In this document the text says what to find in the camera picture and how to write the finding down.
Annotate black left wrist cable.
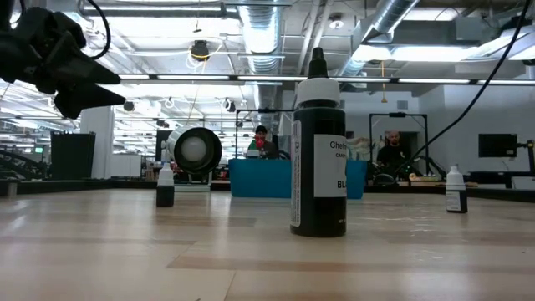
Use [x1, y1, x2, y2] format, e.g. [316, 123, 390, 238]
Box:
[83, 0, 112, 60]

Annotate black rectangular metal frame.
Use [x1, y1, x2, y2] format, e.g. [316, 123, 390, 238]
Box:
[369, 112, 430, 176]
[235, 108, 298, 160]

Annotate white low cabinet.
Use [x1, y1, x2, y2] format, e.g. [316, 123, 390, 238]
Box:
[110, 153, 142, 178]

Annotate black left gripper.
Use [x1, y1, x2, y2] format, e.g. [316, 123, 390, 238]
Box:
[0, 8, 127, 120]

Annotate black wall monitor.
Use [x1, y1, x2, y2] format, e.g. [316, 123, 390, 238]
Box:
[478, 133, 518, 159]

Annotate rectangular ceiling light panel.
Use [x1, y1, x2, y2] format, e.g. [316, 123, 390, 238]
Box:
[354, 43, 456, 63]

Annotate long linear ceiling light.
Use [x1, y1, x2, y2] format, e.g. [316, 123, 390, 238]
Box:
[119, 74, 535, 87]

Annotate blue plastic bin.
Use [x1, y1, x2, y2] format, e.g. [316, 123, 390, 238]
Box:
[227, 158, 369, 200]

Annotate black round ceiling device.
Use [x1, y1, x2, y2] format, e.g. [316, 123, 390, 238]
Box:
[191, 39, 211, 63]

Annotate small white-capped dropper bottle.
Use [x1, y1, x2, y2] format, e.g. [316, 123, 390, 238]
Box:
[155, 161, 176, 208]
[445, 165, 469, 214]

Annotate black-capped food coloring bottle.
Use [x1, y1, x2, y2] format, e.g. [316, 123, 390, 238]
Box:
[289, 47, 349, 238]

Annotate black table edge frame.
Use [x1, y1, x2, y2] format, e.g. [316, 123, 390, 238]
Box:
[0, 178, 535, 204]

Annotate yellow hanging cord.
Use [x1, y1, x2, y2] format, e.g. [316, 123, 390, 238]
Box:
[380, 60, 388, 104]

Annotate white structural column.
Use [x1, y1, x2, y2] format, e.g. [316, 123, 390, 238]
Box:
[79, 106, 115, 180]

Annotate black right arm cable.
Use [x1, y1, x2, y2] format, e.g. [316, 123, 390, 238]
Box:
[394, 0, 532, 175]

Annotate black desk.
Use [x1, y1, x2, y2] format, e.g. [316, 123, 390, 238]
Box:
[463, 170, 535, 189]

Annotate person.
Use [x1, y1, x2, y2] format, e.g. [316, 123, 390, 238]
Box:
[250, 125, 280, 161]
[375, 129, 413, 179]

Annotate white black cylindrical lamp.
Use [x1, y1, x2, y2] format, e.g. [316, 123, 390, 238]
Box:
[162, 126, 223, 193]

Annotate black cabinet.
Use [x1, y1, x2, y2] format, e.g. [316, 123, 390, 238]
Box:
[49, 131, 96, 181]

